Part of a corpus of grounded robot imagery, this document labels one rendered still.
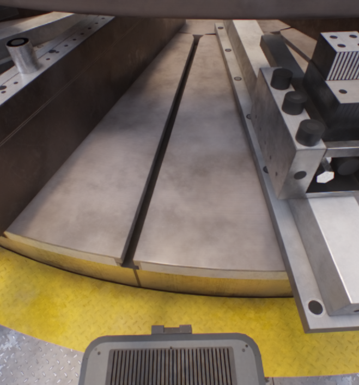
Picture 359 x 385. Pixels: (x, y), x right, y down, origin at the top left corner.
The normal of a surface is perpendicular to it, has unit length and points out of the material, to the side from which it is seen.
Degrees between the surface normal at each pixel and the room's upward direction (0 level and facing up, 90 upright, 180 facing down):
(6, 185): 90
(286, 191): 90
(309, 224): 71
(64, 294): 0
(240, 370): 0
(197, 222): 0
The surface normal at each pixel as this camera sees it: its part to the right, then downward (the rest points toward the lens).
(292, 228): -0.03, -0.64
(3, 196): 0.94, 0.25
